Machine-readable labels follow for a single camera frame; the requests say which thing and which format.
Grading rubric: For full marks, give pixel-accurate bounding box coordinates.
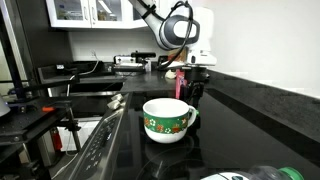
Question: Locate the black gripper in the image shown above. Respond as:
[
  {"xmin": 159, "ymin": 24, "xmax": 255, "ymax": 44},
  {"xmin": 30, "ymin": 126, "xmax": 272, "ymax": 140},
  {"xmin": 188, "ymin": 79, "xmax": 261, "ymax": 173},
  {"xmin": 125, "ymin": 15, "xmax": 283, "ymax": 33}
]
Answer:
[{"xmin": 183, "ymin": 65, "xmax": 211, "ymax": 108}]

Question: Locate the green floral white mug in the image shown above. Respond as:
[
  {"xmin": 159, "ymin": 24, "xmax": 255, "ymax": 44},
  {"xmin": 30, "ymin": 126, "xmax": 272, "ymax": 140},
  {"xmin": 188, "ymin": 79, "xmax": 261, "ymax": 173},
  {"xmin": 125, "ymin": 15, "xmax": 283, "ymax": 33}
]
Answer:
[{"xmin": 142, "ymin": 97, "xmax": 200, "ymax": 145}]

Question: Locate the white crumpled wrapper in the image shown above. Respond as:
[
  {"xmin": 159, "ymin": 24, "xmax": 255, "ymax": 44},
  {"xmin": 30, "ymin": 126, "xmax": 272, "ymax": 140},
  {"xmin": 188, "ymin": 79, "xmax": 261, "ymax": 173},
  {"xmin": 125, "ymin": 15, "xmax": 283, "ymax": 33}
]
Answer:
[{"xmin": 164, "ymin": 68, "xmax": 178, "ymax": 80}]

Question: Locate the small black device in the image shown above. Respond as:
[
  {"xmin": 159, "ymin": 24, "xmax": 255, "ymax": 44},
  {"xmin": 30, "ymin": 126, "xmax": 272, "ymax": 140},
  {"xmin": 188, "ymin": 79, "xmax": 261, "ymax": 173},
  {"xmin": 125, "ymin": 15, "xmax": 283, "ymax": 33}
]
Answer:
[{"xmin": 157, "ymin": 55, "xmax": 169, "ymax": 72}]

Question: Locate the small white bottle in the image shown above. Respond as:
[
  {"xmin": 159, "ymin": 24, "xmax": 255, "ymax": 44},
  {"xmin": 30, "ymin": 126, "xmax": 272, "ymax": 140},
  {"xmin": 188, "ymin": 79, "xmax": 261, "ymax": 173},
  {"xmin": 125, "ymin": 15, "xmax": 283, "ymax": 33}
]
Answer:
[{"xmin": 144, "ymin": 59, "xmax": 153, "ymax": 73}]

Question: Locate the white knob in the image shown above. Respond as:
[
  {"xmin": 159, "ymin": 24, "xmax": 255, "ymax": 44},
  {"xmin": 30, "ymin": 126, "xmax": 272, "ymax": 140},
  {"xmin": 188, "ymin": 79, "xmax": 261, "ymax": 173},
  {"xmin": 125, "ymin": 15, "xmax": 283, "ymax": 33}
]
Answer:
[
  {"xmin": 111, "ymin": 93, "xmax": 125, "ymax": 102},
  {"xmin": 106, "ymin": 99, "xmax": 122, "ymax": 111}
]

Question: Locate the clear bottle green cap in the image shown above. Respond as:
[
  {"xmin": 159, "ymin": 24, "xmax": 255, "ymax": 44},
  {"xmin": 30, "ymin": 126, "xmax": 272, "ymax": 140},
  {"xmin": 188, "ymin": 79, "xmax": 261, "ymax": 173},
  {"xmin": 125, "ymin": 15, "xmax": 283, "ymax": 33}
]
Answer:
[{"xmin": 199, "ymin": 165, "xmax": 305, "ymax": 180}]

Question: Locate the steel stove control panel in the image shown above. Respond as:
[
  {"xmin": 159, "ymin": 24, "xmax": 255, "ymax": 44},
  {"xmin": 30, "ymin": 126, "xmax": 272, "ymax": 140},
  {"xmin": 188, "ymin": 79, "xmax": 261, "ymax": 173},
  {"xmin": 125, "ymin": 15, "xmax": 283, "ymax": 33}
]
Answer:
[{"xmin": 68, "ymin": 93, "xmax": 133, "ymax": 180}]

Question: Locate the red canister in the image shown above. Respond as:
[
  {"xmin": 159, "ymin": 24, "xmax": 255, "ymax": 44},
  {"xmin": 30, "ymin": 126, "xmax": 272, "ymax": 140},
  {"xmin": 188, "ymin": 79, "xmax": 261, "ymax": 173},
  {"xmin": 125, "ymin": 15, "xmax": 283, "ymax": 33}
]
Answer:
[{"xmin": 51, "ymin": 128, "xmax": 64, "ymax": 152}]

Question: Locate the black box white label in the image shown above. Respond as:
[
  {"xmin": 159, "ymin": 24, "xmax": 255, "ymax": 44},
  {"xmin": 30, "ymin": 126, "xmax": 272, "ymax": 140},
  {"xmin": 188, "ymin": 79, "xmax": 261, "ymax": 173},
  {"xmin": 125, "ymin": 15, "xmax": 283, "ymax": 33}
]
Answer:
[{"xmin": 36, "ymin": 63, "xmax": 80, "ymax": 85}]

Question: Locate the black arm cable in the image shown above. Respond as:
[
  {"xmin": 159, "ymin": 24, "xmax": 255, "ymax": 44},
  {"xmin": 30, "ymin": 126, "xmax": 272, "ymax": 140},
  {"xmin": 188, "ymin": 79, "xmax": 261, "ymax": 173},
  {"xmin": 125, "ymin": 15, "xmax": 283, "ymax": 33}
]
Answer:
[{"xmin": 136, "ymin": 0, "xmax": 195, "ymax": 71}]

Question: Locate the black bar camera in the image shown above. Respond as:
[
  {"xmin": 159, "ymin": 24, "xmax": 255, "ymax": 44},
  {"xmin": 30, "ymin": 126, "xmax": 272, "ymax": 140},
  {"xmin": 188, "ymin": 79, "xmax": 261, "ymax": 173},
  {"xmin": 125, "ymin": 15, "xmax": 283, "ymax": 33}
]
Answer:
[{"xmin": 130, "ymin": 50, "xmax": 157, "ymax": 63}]

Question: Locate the white cable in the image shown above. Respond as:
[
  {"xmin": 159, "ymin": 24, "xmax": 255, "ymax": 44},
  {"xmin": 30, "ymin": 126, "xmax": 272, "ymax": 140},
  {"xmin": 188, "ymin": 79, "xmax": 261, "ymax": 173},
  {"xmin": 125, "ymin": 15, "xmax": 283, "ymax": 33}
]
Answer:
[{"xmin": 65, "ymin": 50, "xmax": 101, "ymax": 98}]

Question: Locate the white wall cabinet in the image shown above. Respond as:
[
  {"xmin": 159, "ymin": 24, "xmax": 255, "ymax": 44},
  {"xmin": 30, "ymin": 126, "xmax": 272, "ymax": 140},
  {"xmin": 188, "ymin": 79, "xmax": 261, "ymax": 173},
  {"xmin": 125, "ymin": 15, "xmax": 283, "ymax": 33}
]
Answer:
[{"xmin": 45, "ymin": 0, "xmax": 161, "ymax": 30}]

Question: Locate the orange clamp handle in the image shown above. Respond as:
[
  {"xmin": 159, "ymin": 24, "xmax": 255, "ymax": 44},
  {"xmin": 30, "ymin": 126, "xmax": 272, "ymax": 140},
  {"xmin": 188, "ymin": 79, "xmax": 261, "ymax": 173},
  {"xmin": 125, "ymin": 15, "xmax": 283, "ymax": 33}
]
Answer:
[{"xmin": 41, "ymin": 105, "xmax": 56, "ymax": 113}]

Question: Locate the black metal stand frame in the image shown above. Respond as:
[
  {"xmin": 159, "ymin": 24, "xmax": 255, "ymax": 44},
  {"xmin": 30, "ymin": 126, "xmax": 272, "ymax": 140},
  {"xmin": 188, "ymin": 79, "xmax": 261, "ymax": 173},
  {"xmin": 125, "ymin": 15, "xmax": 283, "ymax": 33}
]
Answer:
[{"xmin": 0, "ymin": 0, "xmax": 83, "ymax": 180}]

